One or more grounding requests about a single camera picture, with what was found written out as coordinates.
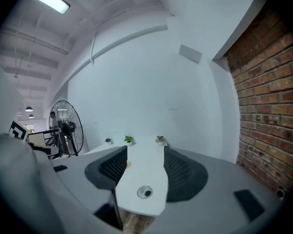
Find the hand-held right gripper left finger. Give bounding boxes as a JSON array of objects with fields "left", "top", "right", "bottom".
[{"left": 51, "top": 145, "right": 128, "bottom": 232}]

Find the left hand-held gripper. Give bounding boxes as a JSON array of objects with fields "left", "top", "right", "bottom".
[{"left": 0, "top": 120, "right": 118, "bottom": 234}]

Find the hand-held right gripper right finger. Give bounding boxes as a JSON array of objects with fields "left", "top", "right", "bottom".
[{"left": 146, "top": 145, "right": 285, "bottom": 234}]

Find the black framed beige partition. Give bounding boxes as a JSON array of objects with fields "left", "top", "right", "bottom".
[{"left": 27, "top": 128, "right": 61, "bottom": 156}]

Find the white table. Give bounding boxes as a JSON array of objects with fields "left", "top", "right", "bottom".
[{"left": 83, "top": 140, "right": 176, "bottom": 217}]

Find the round silver table grommet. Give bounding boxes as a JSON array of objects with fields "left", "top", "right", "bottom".
[{"left": 136, "top": 185, "right": 154, "bottom": 200}]

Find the striped leaf potted plant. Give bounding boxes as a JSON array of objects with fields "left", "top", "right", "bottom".
[{"left": 154, "top": 135, "right": 167, "bottom": 147}]

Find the long ceiling light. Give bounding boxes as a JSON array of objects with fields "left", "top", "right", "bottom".
[{"left": 23, "top": 0, "right": 71, "bottom": 15}]

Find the large black pedestal fan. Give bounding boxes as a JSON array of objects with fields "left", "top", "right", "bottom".
[{"left": 48, "top": 99, "right": 84, "bottom": 157}]

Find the grey wall panel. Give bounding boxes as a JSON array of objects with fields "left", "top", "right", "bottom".
[{"left": 178, "top": 44, "right": 202, "bottom": 64}]

